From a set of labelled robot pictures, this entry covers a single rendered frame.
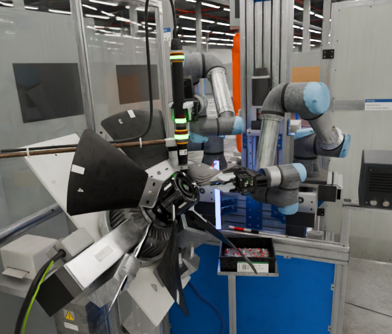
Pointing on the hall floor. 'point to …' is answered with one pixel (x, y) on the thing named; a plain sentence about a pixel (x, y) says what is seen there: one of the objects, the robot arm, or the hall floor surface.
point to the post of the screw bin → (232, 304)
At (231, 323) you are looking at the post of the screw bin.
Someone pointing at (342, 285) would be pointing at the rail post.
